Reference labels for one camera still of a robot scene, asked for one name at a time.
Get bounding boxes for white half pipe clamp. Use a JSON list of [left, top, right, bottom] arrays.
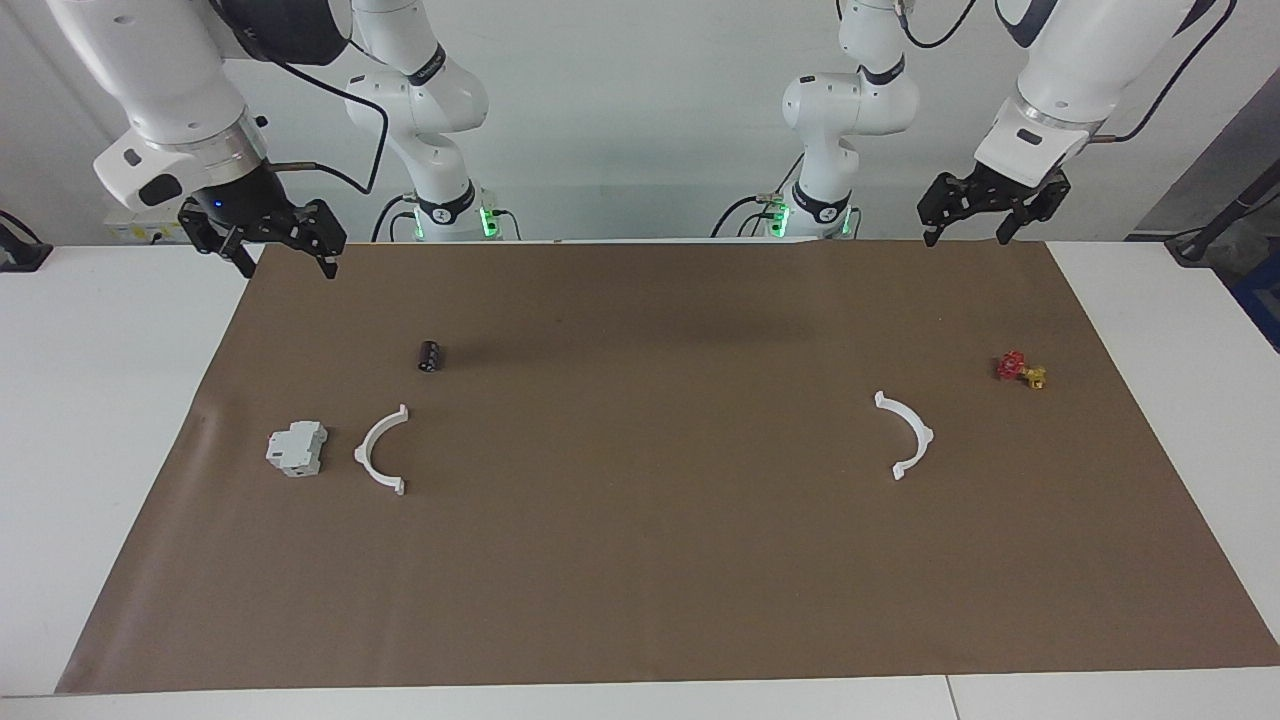
[[874, 390, 935, 482], [354, 404, 411, 497]]

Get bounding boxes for white power strip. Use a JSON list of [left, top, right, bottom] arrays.
[[105, 208, 189, 244]]

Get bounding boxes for red yellow valve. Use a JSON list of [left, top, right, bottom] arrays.
[[995, 350, 1048, 391]]

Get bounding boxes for white circuit breaker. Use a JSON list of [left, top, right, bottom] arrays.
[[265, 420, 329, 478]]

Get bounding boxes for black stand leg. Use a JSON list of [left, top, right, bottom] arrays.
[[1165, 185, 1280, 267]]

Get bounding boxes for blue crate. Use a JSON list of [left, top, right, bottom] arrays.
[[1232, 250, 1280, 353]]

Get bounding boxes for brown paper table mat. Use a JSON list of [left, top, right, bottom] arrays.
[[55, 238, 1280, 695]]

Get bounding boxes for black right base cable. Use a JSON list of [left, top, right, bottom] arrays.
[[372, 195, 417, 243]]

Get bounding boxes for black base cable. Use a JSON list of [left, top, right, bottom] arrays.
[[710, 155, 803, 241], [372, 195, 417, 243]]

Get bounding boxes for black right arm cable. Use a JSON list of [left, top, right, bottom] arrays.
[[262, 50, 390, 197]]

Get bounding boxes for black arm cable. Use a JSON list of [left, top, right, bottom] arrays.
[[895, 0, 1223, 146], [262, 50, 390, 197]]

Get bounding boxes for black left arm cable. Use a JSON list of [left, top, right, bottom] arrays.
[[895, 0, 1223, 146]]

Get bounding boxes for black left base cable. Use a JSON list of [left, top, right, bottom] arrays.
[[710, 155, 803, 241]]

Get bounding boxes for black clamp mount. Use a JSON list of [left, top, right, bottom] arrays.
[[0, 210, 53, 273]]

